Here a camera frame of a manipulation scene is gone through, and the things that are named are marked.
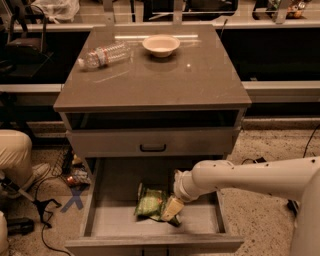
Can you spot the white sneaker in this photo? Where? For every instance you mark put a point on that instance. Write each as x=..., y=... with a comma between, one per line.
x=36, y=175

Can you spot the green jalapeno chip bag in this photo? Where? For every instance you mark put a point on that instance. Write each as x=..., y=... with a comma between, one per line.
x=151, y=203

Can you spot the black drawer handle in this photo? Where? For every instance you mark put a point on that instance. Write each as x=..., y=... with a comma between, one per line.
x=152, y=147

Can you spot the black chair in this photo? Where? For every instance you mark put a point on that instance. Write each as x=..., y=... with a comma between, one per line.
x=24, y=54

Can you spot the black pole on floor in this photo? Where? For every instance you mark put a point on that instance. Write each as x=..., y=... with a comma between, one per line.
x=293, y=206

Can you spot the clear plastic water bottle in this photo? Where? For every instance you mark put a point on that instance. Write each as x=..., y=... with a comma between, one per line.
x=104, y=55

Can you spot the grey drawer cabinet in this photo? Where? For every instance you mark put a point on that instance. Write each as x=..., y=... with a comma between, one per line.
x=195, y=87

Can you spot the open grey middle drawer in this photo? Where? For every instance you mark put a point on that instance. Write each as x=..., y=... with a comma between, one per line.
x=110, y=228

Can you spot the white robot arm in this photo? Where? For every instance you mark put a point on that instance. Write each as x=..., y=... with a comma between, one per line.
x=295, y=179

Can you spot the closed grey top drawer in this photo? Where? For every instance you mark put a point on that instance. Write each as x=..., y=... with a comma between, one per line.
x=179, y=142

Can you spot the white paper bowl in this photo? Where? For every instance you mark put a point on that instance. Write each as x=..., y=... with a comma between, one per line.
x=161, y=45

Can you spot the person leg beige trousers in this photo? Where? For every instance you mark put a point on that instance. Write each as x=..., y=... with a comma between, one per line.
x=15, y=157

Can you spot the black tripod stand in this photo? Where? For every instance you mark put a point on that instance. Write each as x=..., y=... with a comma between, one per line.
x=40, y=205

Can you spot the black device on floor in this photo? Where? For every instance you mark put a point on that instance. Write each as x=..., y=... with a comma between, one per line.
x=21, y=226

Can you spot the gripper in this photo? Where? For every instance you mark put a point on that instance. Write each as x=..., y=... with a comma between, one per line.
x=181, y=187

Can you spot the wire basket with items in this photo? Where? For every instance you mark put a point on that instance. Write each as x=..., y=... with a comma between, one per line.
x=70, y=168

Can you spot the black phone on floor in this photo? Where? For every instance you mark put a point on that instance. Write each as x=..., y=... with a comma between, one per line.
x=260, y=160

